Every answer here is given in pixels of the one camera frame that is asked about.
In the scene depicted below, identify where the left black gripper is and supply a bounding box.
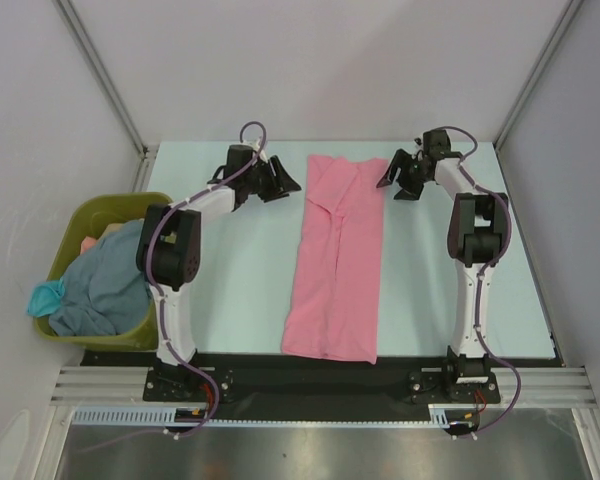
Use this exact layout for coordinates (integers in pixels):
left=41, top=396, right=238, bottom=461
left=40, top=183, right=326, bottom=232
left=243, top=156, right=300, bottom=203

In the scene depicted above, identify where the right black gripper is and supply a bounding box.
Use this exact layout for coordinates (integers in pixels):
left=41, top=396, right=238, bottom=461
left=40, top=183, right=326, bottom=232
left=376, top=149, right=430, bottom=201

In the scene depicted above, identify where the pink t shirt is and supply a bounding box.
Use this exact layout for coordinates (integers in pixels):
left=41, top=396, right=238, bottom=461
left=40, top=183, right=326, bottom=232
left=281, top=155, right=388, bottom=364

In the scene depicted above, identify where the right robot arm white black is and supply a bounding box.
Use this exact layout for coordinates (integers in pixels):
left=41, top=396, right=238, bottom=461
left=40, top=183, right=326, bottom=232
left=376, top=126, right=512, bottom=405

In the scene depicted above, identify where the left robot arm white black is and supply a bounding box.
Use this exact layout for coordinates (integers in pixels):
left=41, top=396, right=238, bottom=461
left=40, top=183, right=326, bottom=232
left=136, top=139, right=301, bottom=402

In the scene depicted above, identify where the olive green plastic bin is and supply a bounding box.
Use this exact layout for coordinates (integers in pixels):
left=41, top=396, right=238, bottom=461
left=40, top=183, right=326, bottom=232
left=33, top=192, right=171, bottom=352

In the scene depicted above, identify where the peach t shirt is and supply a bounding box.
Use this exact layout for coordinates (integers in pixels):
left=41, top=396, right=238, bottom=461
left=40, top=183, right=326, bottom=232
left=80, top=219, right=144, bottom=254

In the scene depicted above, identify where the grey blue t shirt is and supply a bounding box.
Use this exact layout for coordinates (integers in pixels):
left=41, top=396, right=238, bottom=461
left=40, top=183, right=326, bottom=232
left=49, top=220, right=151, bottom=337

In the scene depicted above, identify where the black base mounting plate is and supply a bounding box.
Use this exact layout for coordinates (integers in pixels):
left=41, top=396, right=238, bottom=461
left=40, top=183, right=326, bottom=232
left=79, top=351, right=560, bottom=423

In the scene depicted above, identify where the turquoise t shirt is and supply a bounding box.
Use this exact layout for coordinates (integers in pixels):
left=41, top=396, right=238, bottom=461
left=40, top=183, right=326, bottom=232
left=26, top=279, right=65, bottom=318

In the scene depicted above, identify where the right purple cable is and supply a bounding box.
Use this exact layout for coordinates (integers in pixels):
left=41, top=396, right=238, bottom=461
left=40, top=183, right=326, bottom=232
left=447, top=127, right=522, bottom=401

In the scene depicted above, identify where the purple cable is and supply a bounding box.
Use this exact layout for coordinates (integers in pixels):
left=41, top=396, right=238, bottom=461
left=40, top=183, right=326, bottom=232
left=447, top=127, right=522, bottom=401
left=147, top=121, right=267, bottom=381

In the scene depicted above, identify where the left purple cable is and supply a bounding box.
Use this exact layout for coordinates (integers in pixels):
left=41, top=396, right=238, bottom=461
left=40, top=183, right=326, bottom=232
left=147, top=121, right=267, bottom=381

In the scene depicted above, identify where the right aluminium frame post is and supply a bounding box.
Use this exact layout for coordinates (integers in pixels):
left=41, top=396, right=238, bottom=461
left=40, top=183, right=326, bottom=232
left=493, top=0, right=585, bottom=152

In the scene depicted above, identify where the aluminium frame post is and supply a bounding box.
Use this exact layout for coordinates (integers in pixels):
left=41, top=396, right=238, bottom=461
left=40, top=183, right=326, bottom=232
left=54, top=0, right=146, bottom=154
left=493, top=0, right=585, bottom=152

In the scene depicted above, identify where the white slotted cable duct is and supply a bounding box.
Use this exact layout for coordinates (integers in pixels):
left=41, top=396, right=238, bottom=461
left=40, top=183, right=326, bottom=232
left=72, top=403, right=481, bottom=429

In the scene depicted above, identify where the left aluminium frame post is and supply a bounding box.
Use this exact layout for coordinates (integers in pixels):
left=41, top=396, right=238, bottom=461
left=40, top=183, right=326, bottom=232
left=54, top=0, right=146, bottom=154

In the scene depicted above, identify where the aluminium front rail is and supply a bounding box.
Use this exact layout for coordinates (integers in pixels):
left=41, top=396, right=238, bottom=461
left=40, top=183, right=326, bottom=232
left=50, top=366, right=597, bottom=409

